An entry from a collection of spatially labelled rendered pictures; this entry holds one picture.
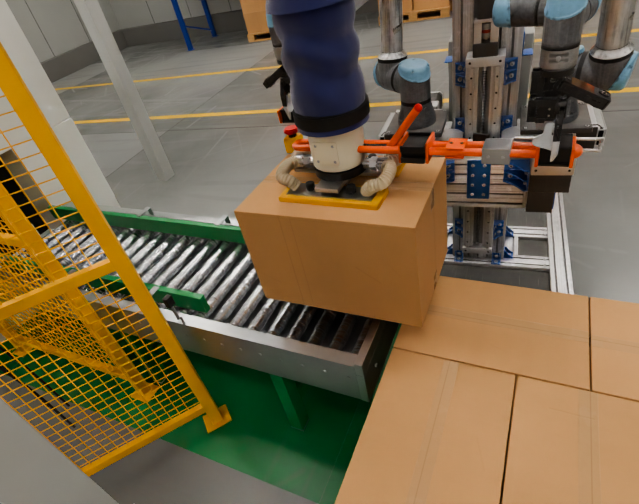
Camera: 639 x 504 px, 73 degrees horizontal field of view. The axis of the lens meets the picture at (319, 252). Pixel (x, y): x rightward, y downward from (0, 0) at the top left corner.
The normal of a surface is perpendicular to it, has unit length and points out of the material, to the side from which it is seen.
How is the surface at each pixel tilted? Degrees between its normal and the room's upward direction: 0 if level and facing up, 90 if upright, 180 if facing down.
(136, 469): 0
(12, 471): 90
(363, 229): 90
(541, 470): 0
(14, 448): 90
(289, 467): 0
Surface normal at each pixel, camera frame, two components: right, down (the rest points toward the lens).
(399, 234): -0.40, 0.62
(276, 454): -0.19, -0.77
